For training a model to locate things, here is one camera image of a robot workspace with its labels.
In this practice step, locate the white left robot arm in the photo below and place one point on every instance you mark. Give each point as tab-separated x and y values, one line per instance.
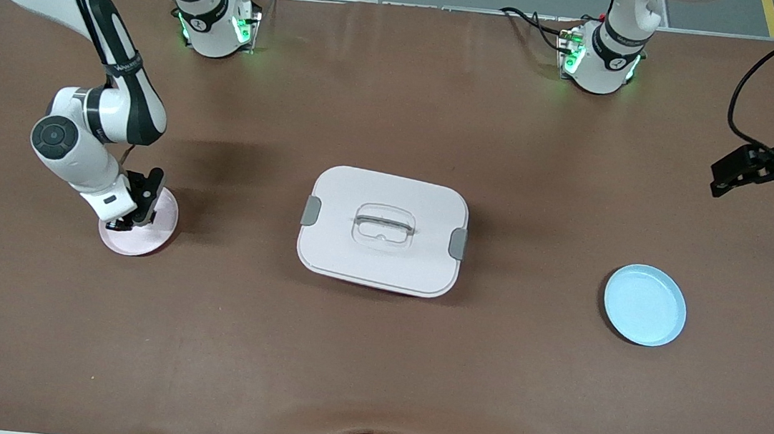
608	60

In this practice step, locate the silver table edge rail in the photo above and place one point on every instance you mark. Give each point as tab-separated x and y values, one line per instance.
416	6

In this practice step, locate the pink round plate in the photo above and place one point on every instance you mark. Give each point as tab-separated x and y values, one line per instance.
155	236

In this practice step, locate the light blue round plate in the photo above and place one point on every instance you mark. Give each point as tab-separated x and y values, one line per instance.
644	305

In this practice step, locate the white lidded box grey latches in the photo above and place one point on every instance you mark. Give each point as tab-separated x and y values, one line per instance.
382	267

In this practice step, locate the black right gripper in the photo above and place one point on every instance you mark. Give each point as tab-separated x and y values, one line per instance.
139	189

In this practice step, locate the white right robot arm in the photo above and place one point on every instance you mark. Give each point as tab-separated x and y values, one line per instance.
70	155

